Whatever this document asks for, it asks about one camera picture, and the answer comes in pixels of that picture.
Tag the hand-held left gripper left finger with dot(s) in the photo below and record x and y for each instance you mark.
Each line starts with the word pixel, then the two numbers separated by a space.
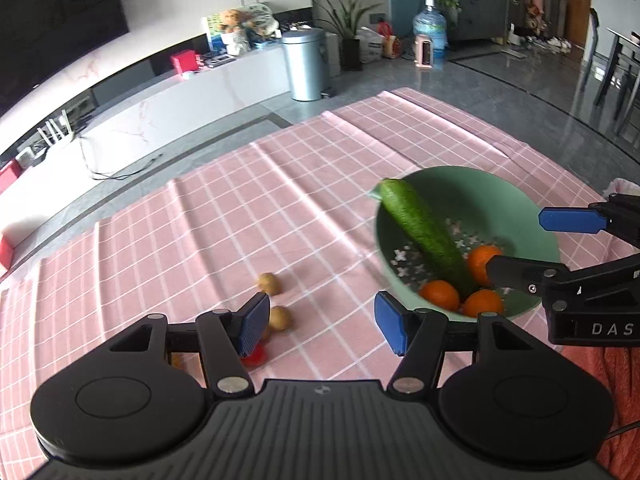
pixel 255 325

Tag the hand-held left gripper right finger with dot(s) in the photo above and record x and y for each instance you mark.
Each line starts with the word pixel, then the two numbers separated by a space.
pixel 392 322

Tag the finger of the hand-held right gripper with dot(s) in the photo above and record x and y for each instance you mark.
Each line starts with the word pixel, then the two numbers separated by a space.
pixel 570 220
pixel 515 272

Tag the small brown kiwi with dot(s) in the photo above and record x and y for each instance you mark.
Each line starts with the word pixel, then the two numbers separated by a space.
pixel 270 284
pixel 281 318

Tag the small red tomato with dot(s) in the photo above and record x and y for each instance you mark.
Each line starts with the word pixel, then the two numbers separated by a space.
pixel 256 356

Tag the orange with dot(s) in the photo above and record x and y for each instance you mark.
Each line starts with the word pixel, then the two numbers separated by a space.
pixel 482 304
pixel 479 265
pixel 440 295

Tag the green colander bowl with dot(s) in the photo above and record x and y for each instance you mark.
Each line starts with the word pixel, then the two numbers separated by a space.
pixel 500 195

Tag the orange plush blanket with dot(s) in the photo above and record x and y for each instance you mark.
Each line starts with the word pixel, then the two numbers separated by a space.
pixel 617 385

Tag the green cucumber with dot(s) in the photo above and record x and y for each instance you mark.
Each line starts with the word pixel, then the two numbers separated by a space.
pixel 430 230

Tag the pink checked tablecloth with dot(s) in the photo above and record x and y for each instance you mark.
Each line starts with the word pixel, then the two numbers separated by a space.
pixel 225 220

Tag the dark dining table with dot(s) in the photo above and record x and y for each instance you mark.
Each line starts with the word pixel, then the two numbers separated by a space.
pixel 625 55

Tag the brown wooden door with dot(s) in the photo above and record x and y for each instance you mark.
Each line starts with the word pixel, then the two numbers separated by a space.
pixel 580 0

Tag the pink space heater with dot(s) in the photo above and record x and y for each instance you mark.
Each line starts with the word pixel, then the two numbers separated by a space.
pixel 424 52

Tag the white marble tv cabinet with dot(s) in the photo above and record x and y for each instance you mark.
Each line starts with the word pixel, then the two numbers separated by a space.
pixel 175 110

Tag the dark grey drawer cabinet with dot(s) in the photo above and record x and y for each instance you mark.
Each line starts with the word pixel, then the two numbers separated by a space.
pixel 482 0

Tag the blue water jug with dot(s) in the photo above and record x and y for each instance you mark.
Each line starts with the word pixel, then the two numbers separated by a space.
pixel 430 27

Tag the red shopping bag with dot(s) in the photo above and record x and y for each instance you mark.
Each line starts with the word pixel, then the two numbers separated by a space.
pixel 392 42

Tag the red and white box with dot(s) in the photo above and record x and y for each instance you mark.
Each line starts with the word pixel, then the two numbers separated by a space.
pixel 5 252

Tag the grey metal trash can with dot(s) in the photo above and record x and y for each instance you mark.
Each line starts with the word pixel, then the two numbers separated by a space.
pixel 305 65

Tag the white plastic bag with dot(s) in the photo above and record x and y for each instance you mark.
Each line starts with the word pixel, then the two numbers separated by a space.
pixel 370 45

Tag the long-leaf plant in black pot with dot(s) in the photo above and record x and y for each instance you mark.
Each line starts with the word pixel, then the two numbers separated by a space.
pixel 351 55

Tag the red gift box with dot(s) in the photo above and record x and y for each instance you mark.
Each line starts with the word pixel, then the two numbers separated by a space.
pixel 184 62

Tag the white wifi router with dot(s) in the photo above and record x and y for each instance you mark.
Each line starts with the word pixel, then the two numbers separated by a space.
pixel 57 132

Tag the flat red box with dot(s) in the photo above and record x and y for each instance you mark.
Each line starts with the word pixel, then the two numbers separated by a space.
pixel 9 175

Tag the brown teddy bear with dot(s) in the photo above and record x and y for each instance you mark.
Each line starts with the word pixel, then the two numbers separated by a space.
pixel 231 21

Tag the round decorative fan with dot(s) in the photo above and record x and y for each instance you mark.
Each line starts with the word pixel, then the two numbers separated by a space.
pixel 260 17

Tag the black wall television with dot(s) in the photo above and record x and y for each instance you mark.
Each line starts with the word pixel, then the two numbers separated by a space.
pixel 50 25

